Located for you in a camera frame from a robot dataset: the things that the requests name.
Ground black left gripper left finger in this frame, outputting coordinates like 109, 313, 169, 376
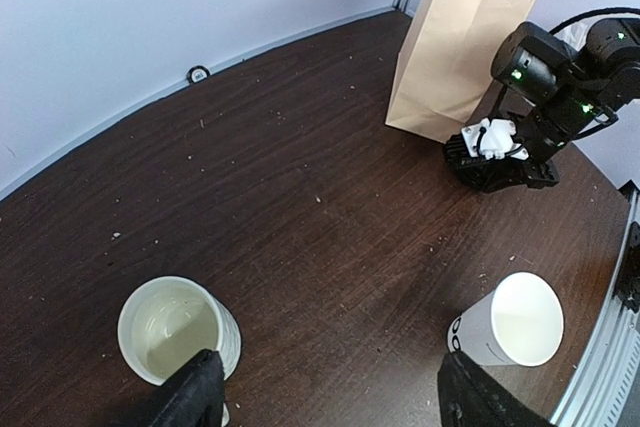
107, 349, 228, 427

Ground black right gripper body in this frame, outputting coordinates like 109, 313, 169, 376
443, 114, 560, 193

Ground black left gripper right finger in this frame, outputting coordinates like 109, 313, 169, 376
437, 351, 551, 427

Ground white paper coffee cup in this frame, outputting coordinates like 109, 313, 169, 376
447, 272, 564, 367

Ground brown paper bag white handles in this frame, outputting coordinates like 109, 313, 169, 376
386, 0, 536, 142

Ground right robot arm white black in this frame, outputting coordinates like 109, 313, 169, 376
443, 7, 639, 193

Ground white ribbed ceramic mug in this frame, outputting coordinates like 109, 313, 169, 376
117, 275, 242, 423

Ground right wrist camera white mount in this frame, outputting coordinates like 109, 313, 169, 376
461, 118, 529, 161

